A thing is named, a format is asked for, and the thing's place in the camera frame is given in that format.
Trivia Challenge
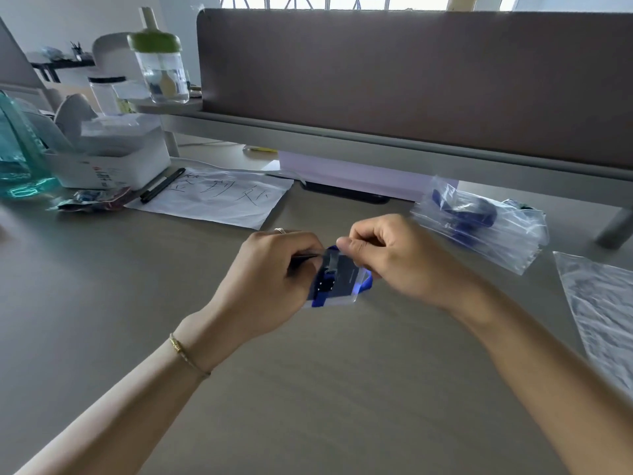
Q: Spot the black side table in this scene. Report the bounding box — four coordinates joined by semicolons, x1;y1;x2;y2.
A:
29;53;98;84

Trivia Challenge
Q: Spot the pile of clear packaged straps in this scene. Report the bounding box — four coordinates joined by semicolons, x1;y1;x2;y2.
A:
409;175;550;276

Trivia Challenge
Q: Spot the black phone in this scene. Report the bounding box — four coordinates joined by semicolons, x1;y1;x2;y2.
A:
301;181;391;205

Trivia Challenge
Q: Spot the blue-green glass bottle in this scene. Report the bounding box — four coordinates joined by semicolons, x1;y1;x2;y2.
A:
0;90;60;201

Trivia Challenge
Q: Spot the person's left forearm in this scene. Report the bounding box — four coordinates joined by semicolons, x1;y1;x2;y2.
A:
15;310;248;475

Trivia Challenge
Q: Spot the brown desk divider panel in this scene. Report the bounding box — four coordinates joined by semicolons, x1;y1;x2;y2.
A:
196;8;633;170

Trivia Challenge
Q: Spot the person's right hand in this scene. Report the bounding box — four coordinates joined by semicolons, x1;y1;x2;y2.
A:
336;214;478;312

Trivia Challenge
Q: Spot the grey desk shelf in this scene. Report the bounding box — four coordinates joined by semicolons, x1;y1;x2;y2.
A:
133;98;633;250

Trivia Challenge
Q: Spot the person's left hand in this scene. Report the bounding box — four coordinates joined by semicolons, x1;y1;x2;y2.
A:
207;229;329;342

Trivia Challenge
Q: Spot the clear jar with black lid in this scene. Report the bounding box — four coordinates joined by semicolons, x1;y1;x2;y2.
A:
88;75;127;115

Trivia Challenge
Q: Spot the crumpled clear wrapper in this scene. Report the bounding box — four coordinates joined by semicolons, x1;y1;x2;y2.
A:
48;188;135;212

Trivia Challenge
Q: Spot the white tissue box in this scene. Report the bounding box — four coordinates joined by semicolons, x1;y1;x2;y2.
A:
44;94;172;190

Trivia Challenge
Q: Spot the clear cup with green lid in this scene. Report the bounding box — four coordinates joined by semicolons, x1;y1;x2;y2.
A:
127;7;191;105

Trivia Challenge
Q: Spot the white paper with black writing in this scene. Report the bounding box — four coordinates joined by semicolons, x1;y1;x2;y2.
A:
125;167;295;231

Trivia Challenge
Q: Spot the window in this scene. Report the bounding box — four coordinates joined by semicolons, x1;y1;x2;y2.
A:
218;0;520;13

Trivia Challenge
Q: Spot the gold bracelet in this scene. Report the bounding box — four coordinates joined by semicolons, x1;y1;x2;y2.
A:
168;333;212;378

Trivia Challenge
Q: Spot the black marker pen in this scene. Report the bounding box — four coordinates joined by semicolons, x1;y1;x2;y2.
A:
139;167;187;204

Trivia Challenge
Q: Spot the clear bag with blue strap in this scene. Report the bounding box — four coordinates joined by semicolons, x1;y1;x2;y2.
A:
290;245;375;310

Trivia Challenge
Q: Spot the person's right forearm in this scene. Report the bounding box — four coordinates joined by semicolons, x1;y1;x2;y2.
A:
447;279;633;475

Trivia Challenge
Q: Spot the empty clear plastic bag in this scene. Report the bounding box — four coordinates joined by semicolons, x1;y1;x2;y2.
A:
552;251;633;397

